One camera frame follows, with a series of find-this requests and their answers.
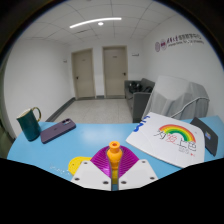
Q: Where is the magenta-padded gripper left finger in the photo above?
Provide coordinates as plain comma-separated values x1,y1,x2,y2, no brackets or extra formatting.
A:
70,145,113,192

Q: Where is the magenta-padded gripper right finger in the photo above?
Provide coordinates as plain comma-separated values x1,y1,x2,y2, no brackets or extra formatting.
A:
117,145,159,192

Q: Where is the yellow power strip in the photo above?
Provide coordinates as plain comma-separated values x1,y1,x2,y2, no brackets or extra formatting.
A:
67,155,120,185

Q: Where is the white rainbow-print board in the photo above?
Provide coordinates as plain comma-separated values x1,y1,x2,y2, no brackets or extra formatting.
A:
125,111,206,170

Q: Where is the purple smartphone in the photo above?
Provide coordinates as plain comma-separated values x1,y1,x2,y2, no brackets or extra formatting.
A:
39,117,77,145

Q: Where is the grey sofa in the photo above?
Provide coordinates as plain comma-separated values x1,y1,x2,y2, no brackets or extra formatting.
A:
123,77,156,124

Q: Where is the dark grey tablet case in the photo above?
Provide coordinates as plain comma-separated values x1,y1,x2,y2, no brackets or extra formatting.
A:
189,116,220,157

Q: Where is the dark green mug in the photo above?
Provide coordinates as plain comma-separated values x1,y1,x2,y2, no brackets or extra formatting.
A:
16,106,43,143

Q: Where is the grey cloth-covered equipment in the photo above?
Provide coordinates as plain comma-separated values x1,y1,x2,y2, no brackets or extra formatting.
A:
141,74,211,121

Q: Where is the beige door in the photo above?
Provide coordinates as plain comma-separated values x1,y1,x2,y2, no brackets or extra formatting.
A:
71,48,96,100
101,45,129,99

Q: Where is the long ceiling light strip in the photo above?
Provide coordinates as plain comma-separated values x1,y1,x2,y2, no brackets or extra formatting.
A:
68,16,123,30

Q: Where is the wall sign lettering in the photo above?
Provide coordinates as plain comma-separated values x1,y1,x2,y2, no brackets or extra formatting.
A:
153,32,205,53

